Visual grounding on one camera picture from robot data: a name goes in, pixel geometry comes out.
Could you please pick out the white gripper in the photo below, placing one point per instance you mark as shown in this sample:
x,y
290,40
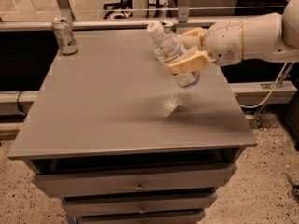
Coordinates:
x,y
222,42

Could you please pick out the clear blue-labelled plastic bottle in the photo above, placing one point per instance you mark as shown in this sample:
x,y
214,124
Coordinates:
x,y
168,49

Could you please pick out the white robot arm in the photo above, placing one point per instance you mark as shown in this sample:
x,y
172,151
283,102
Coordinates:
x,y
271,37

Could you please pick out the dark green soda can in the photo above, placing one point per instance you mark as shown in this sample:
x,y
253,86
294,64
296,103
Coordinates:
x,y
168,26

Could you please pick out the black office chair base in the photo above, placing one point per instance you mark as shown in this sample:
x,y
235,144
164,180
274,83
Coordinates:
x,y
125,9

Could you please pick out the grey drawer cabinet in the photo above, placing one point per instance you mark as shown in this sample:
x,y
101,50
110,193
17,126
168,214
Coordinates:
x,y
112,107

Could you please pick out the top grey drawer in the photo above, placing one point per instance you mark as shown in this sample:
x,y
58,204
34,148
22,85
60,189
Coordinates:
x,y
136,180

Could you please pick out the grey drawer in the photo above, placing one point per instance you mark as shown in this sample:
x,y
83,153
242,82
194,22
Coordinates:
x,y
136,180
140,204
172,217

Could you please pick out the white green soda can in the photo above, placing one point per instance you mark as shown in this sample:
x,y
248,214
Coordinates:
x,y
65,38

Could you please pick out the dark tool on floor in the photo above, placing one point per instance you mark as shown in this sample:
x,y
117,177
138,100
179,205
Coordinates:
x,y
295,187

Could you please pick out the bottom grey drawer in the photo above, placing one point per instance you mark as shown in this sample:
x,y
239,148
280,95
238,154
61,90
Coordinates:
x,y
172,217

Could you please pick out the middle grey drawer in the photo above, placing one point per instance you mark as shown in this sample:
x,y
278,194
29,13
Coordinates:
x,y
140,204

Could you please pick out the grey metal rail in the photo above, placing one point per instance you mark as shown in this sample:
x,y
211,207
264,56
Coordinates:
x,y
19,26

